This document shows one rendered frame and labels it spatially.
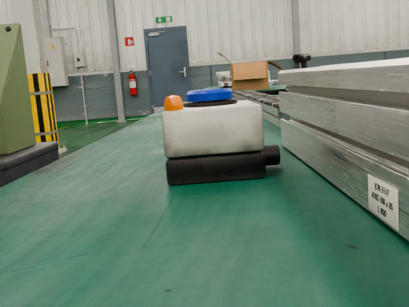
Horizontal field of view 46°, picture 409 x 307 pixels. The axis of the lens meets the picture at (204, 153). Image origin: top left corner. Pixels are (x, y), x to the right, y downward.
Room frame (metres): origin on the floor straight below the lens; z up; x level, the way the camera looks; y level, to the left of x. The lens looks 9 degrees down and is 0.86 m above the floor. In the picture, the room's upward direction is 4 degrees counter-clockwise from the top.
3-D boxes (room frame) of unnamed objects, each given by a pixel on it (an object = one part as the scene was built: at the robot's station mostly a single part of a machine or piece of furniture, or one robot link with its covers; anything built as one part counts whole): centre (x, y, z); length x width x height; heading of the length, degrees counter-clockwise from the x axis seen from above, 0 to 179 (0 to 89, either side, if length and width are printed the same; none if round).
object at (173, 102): (0.39, 0.02, 0.85); 0.01 x 0.01 x 0.01
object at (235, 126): (0.42, -0.02, 0.81); 0.10 x 0.08 x 0.06; 90
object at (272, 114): (1.22, -0.13, 0.79); 0.96 x 0.04 x 0.03; 0
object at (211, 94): (0.42, -0.01, 0.84); 0.04 x 0.04 x 0.02
